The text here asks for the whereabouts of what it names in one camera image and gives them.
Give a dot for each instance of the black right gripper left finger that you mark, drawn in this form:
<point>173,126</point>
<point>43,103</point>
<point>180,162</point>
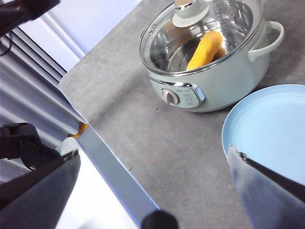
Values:
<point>40,198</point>

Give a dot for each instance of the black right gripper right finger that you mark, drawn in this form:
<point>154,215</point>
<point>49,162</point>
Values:
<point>269,202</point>

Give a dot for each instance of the yellow corn cob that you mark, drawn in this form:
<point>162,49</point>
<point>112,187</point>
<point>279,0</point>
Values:
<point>205,51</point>

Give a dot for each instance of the glass lid with green knob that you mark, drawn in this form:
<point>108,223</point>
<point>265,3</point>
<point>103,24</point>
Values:
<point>190,14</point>

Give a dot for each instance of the blue round plate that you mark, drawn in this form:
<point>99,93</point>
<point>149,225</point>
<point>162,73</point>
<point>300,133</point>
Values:
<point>262,119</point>

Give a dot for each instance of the pale green electric steamer pot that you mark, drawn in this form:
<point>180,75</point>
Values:
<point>226,81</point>

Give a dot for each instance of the orange clamp piece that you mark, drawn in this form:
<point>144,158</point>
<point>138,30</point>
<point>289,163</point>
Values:
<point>82,130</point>

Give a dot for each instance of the white rounded camera device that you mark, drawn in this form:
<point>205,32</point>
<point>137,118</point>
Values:
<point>69,145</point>

